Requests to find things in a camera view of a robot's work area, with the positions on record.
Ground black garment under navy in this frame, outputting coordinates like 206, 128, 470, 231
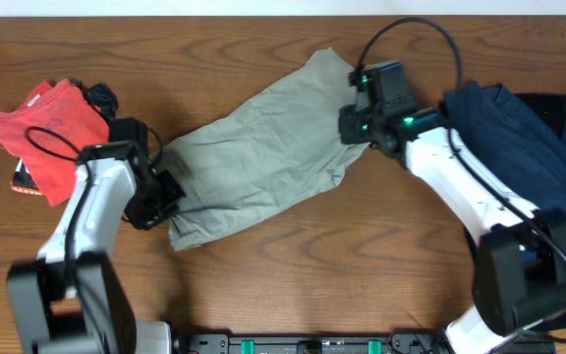
517, 93, 566, 139

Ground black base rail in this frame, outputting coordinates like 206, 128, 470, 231
174, 331, 557, 354

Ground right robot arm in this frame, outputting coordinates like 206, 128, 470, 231
338, 104, 566, 353

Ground navy blue garment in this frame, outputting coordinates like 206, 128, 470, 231
443, 82, 566, 211

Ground black patterned folded garment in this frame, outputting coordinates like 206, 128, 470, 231
10, 80, 119, 196

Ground khaki shorts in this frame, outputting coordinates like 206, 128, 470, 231
160, 48, 367, 251

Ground red folded t-shirt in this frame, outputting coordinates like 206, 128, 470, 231
0, 80, 109, 207

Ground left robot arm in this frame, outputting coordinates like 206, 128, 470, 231
6, 141, 184, 354

